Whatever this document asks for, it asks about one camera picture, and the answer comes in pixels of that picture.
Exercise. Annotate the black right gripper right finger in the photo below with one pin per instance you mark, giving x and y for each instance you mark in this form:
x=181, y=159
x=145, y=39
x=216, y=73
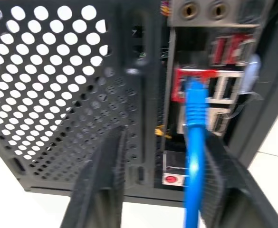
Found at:
x=233, y=190

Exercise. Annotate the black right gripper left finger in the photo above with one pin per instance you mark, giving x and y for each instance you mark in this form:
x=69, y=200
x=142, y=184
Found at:
x=98, y=180

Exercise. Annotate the black computer tower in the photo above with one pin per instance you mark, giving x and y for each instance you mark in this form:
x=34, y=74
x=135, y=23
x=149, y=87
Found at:
x=134, y=95

